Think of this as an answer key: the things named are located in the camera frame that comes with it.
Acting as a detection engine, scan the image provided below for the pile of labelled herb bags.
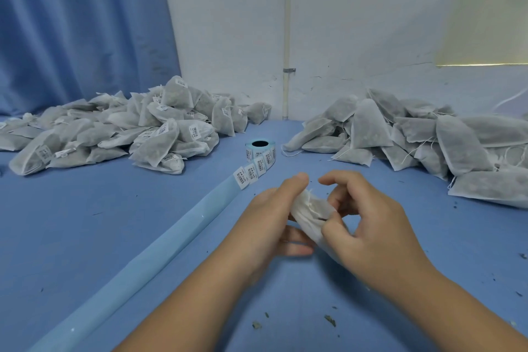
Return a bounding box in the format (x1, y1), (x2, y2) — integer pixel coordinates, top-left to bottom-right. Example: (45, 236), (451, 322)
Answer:
(0, 75), (273, 177)

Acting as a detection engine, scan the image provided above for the person's left hand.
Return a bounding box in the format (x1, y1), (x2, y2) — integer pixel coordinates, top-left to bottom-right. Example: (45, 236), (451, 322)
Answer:
(224, 172), (316, 281)

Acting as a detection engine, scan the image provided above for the pile of unlabelled herb bags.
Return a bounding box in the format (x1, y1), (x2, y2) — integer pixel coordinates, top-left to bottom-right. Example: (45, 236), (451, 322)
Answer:
(282, 87), (528, 210)

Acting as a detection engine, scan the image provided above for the blue curtain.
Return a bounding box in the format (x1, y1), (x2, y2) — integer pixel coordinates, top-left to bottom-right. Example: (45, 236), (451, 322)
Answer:
(0, 0), (183, 117)

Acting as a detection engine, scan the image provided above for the person's right hand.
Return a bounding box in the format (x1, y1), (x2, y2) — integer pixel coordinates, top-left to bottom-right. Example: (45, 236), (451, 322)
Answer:
(317, 169), (436, 284)

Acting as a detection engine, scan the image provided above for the white herb sachet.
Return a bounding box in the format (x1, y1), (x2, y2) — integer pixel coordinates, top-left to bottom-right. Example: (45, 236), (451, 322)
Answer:
(289, 185), (348, 251)

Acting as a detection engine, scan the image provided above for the white wall pipe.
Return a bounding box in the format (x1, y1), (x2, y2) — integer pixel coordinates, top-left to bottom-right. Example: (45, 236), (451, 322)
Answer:
(283, 0), (295, 120)

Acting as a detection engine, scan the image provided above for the blue label roll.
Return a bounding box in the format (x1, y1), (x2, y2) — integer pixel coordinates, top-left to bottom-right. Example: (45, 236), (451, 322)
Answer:
(29, 139), (278, 352)

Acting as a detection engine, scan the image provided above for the person's left forearm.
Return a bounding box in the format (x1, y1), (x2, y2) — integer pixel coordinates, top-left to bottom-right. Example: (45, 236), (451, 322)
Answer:
(115, 252), (261, 352)

